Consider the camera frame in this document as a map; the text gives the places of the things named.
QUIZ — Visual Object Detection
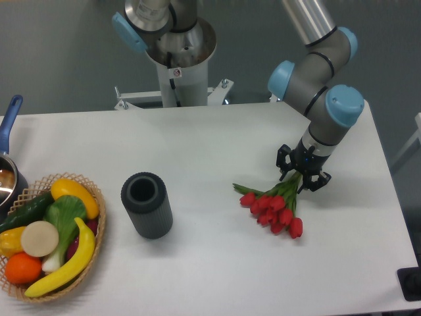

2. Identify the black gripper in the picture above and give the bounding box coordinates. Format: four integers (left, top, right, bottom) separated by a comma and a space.
276, 130, 337, 194

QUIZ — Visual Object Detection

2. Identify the red tulip bouquet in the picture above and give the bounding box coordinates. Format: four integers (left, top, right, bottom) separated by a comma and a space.
233, 172, 303, 239

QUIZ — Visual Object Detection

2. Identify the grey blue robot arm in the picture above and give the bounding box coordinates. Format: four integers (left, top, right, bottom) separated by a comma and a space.
112, 1, 364, 191

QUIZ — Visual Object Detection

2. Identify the white furniture leg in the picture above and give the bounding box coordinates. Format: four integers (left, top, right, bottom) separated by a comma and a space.
389, 113, 420, 174

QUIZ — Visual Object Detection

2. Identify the black device at edge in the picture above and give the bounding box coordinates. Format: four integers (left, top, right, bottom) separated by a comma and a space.
397, 267, 420, 302

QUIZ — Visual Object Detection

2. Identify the dark grey ribbed vase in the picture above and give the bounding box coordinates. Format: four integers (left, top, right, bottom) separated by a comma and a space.
120, 172, 173, 240

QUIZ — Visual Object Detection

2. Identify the dark red vegetable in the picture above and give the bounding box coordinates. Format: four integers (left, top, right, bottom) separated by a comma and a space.
66, 219, 98, 261

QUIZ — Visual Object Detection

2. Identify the yellow banana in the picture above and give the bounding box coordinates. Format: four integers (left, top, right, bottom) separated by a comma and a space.
24, 217, 95, 298

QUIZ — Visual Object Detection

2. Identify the yellow squash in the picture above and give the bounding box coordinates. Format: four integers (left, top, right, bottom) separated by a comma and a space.
51, 178, 99, 220

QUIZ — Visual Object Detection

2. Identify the green bok choy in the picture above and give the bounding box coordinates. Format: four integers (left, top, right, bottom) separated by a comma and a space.
42, 195, 87, 275

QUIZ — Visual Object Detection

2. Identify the woven wicker basket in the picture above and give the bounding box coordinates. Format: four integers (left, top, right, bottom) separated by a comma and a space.
1, 172, 106, 303

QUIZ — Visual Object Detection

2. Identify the dark green cucumber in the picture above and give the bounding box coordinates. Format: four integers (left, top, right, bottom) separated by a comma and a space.
1, 191, 55, 232

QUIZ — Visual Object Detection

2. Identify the beige round disc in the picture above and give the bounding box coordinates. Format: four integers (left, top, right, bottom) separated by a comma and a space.
20, 221, 59, 257

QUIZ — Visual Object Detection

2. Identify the orange fruit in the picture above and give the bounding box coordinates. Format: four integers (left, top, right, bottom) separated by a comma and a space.
5, 252, 41, 284

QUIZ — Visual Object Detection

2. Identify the yellow bell pepper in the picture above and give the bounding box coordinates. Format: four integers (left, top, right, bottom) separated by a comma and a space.
1, 226, 26, 257

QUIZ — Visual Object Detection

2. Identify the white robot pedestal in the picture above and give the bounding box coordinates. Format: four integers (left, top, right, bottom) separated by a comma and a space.
114, 60, 234, 111

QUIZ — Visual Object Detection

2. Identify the blue handled saucepan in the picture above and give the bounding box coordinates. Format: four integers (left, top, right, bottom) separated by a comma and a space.
1, 95, 28, 223

